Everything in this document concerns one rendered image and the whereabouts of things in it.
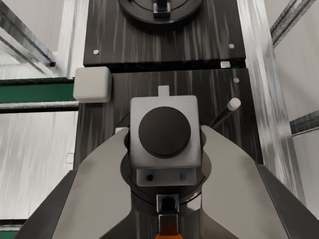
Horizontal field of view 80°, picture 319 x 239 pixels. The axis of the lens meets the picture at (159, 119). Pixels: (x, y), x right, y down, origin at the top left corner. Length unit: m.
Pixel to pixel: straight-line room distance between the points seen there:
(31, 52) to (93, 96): 0.10
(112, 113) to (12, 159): 0.19
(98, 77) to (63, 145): 0.13
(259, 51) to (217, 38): 0.07
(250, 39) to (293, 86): 0.16
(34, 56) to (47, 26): 0.24
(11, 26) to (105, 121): 0.15
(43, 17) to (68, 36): 0.21
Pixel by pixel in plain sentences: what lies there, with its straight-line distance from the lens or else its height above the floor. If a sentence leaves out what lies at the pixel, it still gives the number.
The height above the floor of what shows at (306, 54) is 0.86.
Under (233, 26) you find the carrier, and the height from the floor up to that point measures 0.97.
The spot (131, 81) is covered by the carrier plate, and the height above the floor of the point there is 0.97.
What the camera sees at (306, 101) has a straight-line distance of 0.47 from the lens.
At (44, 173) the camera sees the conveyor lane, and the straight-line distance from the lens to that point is 0.35.
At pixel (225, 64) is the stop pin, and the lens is 0.31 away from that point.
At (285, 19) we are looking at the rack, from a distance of 0.39.
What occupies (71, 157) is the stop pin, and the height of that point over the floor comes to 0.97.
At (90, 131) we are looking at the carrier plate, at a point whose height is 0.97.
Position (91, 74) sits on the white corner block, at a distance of 0.28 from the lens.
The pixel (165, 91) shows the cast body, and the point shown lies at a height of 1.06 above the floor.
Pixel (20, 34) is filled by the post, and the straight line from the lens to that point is 0.31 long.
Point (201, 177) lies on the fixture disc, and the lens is 0.23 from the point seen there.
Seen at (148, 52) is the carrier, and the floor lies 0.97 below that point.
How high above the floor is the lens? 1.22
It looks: 74 degrees down
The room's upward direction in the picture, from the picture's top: 8 degrees counter-clockwise
